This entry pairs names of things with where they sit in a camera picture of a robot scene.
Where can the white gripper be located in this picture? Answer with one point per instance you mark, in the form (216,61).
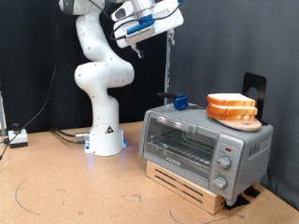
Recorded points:
(165,20)

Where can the fork with blue grip block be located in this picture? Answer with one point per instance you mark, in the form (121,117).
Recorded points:
(180,102)

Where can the white bread slice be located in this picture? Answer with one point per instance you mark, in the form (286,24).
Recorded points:
(232,99)
(232,110)
(227,117)

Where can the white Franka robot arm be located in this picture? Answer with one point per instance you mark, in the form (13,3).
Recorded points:
(102,124)

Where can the silver toaster oven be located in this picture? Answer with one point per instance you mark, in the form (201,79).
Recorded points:
(190,117)

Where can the silver oven knob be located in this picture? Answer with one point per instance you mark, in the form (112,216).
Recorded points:
(224,162)
(220,182)

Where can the vertical aluminium pole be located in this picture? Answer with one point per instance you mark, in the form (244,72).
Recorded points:
(167,77)

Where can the grey backdrop curtain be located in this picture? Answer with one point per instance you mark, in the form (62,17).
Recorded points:
(233,37)

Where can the black metal bookend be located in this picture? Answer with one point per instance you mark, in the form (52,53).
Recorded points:
(258,81)

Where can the round wooden board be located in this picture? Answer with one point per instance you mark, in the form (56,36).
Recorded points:
(246,126)

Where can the black backdrop curtain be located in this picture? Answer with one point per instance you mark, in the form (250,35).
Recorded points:
(25,46)

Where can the grey emergency stop box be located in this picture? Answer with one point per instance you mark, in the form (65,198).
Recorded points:
(18,137)

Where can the thin metal pole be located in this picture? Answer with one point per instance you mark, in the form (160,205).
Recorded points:
(2,118)

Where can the black foam pad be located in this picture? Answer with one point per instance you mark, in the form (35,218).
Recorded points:
(252,192)
(236,202)

